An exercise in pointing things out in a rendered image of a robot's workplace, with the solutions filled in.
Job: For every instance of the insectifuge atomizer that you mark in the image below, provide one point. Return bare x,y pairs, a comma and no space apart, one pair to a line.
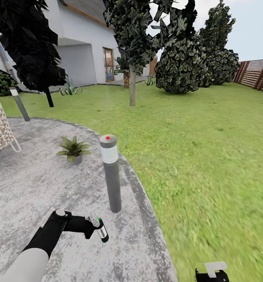
103,232

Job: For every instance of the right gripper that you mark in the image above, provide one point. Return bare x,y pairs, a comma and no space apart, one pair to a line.
204,277

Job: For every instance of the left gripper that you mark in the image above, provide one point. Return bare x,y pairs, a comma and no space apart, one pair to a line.
85,226

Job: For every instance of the door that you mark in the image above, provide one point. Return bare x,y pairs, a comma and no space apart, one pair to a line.
108,64

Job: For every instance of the pot plant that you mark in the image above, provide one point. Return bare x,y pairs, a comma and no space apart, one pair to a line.
75,150

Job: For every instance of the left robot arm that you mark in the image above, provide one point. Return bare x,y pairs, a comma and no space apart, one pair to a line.
31,263

